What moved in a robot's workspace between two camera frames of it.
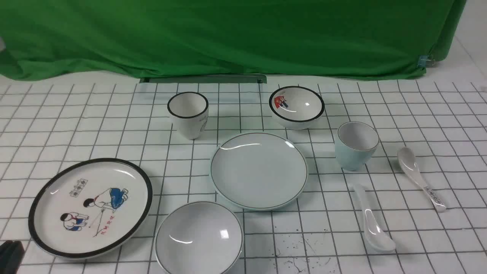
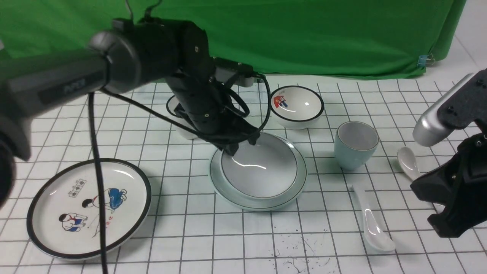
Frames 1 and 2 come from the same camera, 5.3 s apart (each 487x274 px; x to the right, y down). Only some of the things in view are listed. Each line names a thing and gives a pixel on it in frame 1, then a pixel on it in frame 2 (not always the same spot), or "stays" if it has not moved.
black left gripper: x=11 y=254 -> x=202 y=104
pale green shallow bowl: x=199 y=237 -> x=263 y=170
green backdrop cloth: x=381 y=39 stays
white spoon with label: x=408 y=162 stays
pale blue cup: x=355 y=142 stays
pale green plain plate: x=257 y=171 stays
